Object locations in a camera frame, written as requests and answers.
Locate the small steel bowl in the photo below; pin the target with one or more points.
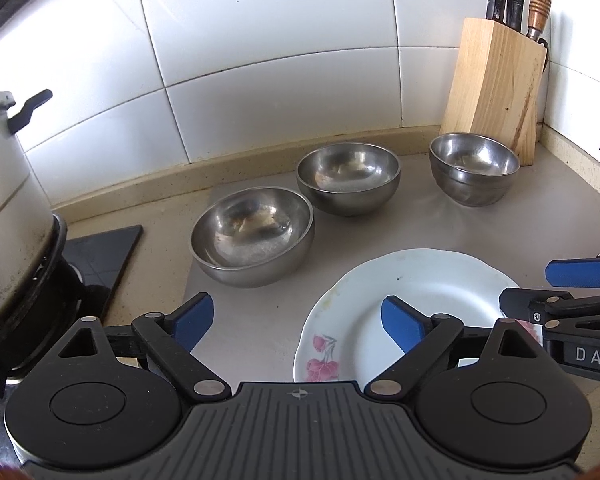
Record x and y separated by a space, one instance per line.
475 170

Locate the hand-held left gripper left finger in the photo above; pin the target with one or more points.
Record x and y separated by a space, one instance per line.
194 317

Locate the wooden knife block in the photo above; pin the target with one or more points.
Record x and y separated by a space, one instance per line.
490 85

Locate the aluminium pressure cooker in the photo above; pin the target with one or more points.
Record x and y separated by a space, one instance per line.
9 210

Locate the medium steel bowl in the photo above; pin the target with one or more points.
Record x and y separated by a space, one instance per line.
350 175

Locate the large steel bowl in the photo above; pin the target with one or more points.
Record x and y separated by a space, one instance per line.
252 240

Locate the white plate pink flowers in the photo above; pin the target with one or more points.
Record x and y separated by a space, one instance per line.
430 280

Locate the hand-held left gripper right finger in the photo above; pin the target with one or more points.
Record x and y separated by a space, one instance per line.
402 322

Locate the black gas stove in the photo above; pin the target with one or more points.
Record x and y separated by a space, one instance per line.
104 255

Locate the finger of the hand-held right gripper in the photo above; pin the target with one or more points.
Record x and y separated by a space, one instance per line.
575 272
517 302

